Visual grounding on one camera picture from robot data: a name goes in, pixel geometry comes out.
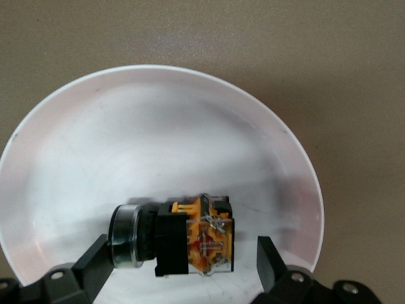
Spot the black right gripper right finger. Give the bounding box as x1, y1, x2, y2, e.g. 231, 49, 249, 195
252, 236, 380, 304

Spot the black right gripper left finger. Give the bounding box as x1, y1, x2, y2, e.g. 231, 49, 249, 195
0, 234, 113, 304

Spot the orange push button switch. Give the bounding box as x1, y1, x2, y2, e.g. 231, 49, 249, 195
107, 193, 235, 279

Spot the white round plate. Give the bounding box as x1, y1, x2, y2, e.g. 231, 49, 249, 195
0, 65, 324, 304

